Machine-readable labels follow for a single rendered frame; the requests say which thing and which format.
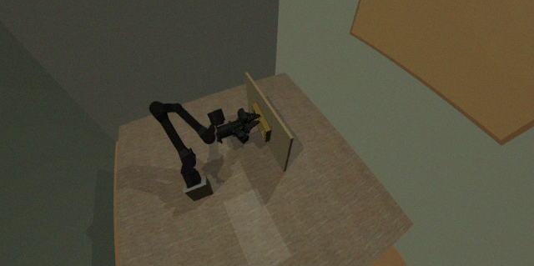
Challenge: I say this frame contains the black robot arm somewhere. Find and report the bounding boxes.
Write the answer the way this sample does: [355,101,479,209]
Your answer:
[149,102,249,188]

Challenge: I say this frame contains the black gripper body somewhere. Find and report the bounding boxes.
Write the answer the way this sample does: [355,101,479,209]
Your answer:
[227,108,248,136]

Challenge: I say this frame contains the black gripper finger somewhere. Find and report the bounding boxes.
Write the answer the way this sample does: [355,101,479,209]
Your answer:
[246,113,260,125]
[245,120,259,133]

